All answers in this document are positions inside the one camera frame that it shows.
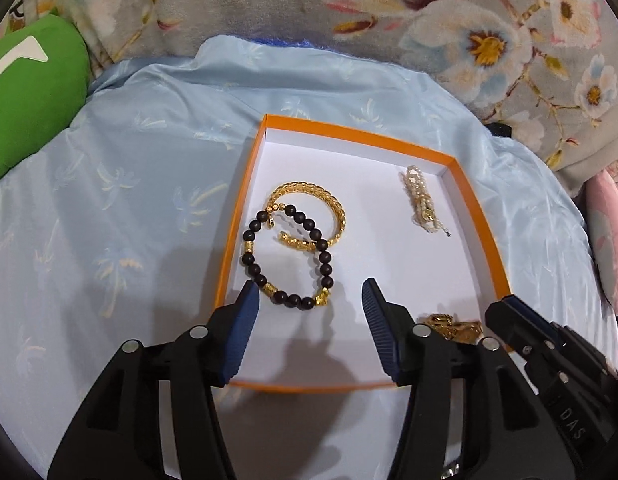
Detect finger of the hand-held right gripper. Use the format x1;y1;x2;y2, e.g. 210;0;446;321
485;301;606;397
500;295;618;377

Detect pearl bracelet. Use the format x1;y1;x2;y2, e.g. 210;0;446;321
400;164;452;237

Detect light blue printed cloth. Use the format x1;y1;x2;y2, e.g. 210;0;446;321
0;35;618;480

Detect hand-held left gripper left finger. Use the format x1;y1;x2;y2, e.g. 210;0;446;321
48;280;261;480

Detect black bead bracelet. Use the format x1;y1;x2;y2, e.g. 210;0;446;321
241;204;336;311

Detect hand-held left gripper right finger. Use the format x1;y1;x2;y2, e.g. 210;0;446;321
361;277;548;480

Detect gold bangle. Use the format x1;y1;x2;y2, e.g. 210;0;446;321
265;181;345;254

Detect pink pillow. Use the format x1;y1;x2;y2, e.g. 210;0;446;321
585;167;618;313

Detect grey floral blanket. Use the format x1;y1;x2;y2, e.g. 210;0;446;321
9;0;618;201

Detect gold chain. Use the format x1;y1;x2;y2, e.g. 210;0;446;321
420;313;484;347

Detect orange cardboard box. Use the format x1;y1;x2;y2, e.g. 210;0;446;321
209;114;512;394

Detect green pillow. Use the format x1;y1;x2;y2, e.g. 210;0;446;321
0;12;93;189

